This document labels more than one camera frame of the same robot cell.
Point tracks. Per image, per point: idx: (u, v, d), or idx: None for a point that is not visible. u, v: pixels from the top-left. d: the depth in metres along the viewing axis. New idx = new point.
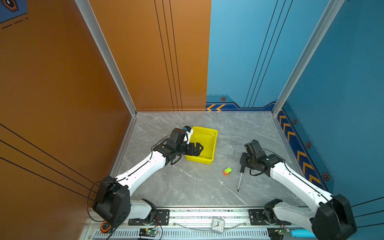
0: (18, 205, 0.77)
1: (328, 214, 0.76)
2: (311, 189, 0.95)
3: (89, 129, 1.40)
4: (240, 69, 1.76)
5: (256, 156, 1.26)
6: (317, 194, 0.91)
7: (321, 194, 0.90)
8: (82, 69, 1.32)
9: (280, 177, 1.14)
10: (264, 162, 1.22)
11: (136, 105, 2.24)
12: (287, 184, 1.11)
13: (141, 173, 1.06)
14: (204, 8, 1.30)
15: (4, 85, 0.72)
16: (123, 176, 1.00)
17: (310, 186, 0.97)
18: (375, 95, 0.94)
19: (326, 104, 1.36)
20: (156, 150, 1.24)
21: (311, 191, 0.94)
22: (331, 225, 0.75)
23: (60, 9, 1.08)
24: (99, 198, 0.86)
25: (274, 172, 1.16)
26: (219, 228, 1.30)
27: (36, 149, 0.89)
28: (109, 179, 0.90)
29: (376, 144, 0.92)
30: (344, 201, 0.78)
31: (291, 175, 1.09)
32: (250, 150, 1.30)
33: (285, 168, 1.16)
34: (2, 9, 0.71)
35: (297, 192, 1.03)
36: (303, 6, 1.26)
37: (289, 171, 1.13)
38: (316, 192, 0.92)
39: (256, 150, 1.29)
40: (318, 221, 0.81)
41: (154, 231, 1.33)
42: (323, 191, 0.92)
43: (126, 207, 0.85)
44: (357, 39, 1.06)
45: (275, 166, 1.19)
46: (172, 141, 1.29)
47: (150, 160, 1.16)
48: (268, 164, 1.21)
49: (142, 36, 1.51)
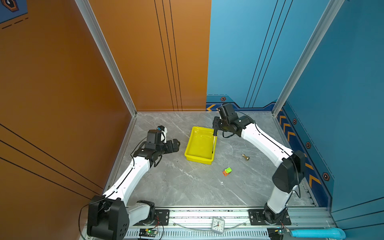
0: (19, 205, 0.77)
1: (287, 168, 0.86)
2: (276, 147, 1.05)
3: (89, 129, 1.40)
4: (240, 69, 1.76)
5: (230, 119, 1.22)
6: (281, 151, 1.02)
7: (284, 151, 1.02)
8: (81, 69, 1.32)
9: (250, 137, 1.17)
10: (237, 123, 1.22)
11: (136, 105, 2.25)
12: (255, 143, 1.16)
13: (130, 181, 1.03)
14: (204, 8, 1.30)
15: (5, 85, 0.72)
16: (111, 190, 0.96)
17: (275, 145, 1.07)
18: (375, 94, 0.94)
19: (325, 104, 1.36)
20: (137, 155, 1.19)
21: (275, 149, 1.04)
22: (288, 175, 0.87)
23: (60, 9, 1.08)
24: (92, 221, 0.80)
25: (246, 133, 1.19)
26: (219, 228, 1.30)
27: (37, 149, 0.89)
28: (98, 198, 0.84)
29: (376, 144, 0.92)
30: (301, 155, 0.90)
31: (261, 135, 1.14)
32: (223, 113, 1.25)
33: (255, 129, 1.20)
34: (2, 9, 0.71)
35: (264, 150, 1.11)
36: (303, 5, 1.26)
37: (259, 131, 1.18)
38: (280, 149, 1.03)
39: (229, 112, 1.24)
40: (277, 173, 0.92)
41: (154, 231, 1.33)
42: (286, 148, 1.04)
43: (125, 218, 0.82)
44: (358, 39, 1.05)
45: (246, 127, 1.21)
46: (150, 142, 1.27)
47: (134, 167, 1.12)
48: (240, 125, 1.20)
49: (142, 36, 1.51)
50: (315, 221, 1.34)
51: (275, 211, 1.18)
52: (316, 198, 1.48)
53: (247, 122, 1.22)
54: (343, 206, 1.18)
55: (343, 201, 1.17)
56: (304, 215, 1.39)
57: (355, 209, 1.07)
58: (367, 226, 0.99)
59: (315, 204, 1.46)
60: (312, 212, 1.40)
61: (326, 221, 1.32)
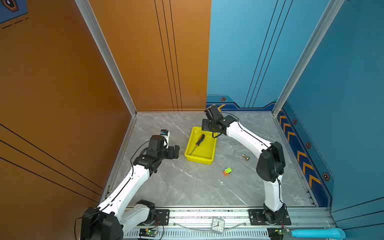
0: (18, 205, 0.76)
1: (267, 157, 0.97)
2: (257, 141, 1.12)
3: (90, 128, 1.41)
4: (240, 68, 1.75)
5: (215, 119, 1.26)
6: (260, 144, 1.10)
7: (263, 143, 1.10)
8: (81, 68, 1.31)
9: (234, 134, 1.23)
10: (222, 123, 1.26)
11: (136, 105, 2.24)
12: (240, 139, 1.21)
13: (126, 193, 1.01)
14: (204, 7, 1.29)
15: (4, 84, 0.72)
16: (105, 203, 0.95)
17: (256, 139, 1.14)
18: (375, 94, 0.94)
19: (326, 104, 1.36)
20: (137, 164, 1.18)
21: (256, 142, 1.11)
22: (268, 163, 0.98)
23: (60, 9, 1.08)
24: (85, 233, 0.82)
25: (230, 130, 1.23)
26: (219, 228, 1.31)
27: (37, 149, 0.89)
28: (92, 210, 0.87)
29: (377, 144, 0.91)
30: (278, 145, 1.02)
31: (243, 131, 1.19)
32: (209, 114, 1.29)
33: (237, 126, 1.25)
34: (2, 9, 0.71)
35: (247, 145, 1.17)
36: (303, 6, 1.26)
37: (241, 128, 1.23)
38: (260, 143, 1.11)
39: (214, 114, 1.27)
40: (259, 162, 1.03)
41: (154, 231, 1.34)
42: (265, 141, 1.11)
43: (118, 233, 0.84)
44: (358, 39, 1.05)
45: (230, 125, 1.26)
46: (152, 149, 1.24)
47: (132, 176, 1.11)
48: (225, 124, 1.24)
49: (142, 36, 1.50)
50: (316, 221, 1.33)
51: (273, 209, 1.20)
52: (316, 198, 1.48)
53: (231, 121, 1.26)
54: (343, 206, 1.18)
55: (343, 202, 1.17)
56: (304, 215, 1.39)
57: (355, 210, 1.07)
58: (367, 226, 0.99)
59: (316, 204, 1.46)
60: (312, 211, 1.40)
61: (326, 221, 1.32)
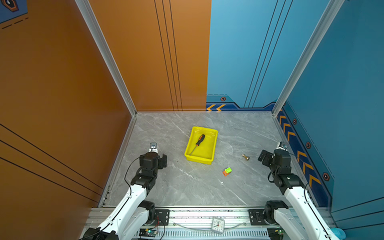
0: (19, 205, 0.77)
1: None
2: (319, 226, 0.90)
3: (90, 128, 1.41)
4: (240, 68, 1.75)
5: (279, 170, 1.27)
6: (324, 234, 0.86)
7: (329, 237, 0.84)
8: (81, 68, 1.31)
9: (293, 201, 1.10)
10: (284, 179, 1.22)
11: (136, 105, 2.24)
12: (297, 209, 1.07)
13: (126, 211, 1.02)
14: (204, 7, 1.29)
15: (4, 84, 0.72)
16: (106, 222, 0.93)
17: (320, 224, 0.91)
18: (375, 95, 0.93)
19: (326, 104, 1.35)
20: (134, 184, 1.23)
21: (318, 229, 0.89)
22: None
23: (59, 9, 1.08)
24: None
25: (290, 193, 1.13)
26: (219, 228, 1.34)
27: (37, 150, 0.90)
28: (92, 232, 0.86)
29: (377, 145, 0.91)
30: None
31: (305, 204, 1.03)
32: (278, 160, 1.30)
33: (301, 194, 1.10)
34: (2, 9, 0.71)
35: (304, 223, 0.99)
36: (303, 5, 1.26)
37: (306, 199, 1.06)
38: (324, 232, 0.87)
39: (283, 164, 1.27)
40: None
41: (154, 231, 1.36)
42: (333, 234, 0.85)
43: None
44: (359, 38, 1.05)
45: (293, 188, 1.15)
46: (147, 169, 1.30)
47: (131, 196, 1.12)
48: (287, 183, 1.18)
49: (142, 36, 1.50)
50: None
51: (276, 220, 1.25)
52: (316, 199, 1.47)
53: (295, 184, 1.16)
54: (342, 206, 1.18)
55: (343, 202, 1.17)
56: None
57: (354, 210, 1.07)
58: (366, 226, 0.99)
59: (315, 204, 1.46)
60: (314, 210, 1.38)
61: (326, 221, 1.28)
